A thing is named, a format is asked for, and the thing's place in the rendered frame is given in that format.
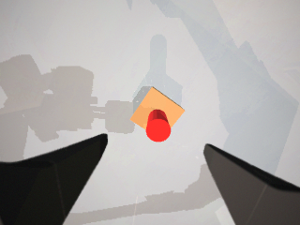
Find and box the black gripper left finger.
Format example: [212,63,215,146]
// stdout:
[0,133,108,225]

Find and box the red cylinder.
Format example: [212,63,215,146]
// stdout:
[146,110,171,142]

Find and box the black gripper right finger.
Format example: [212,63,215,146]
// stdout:
[203,143,300,225]

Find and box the orange square block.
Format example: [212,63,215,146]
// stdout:
[130,86,185,130]

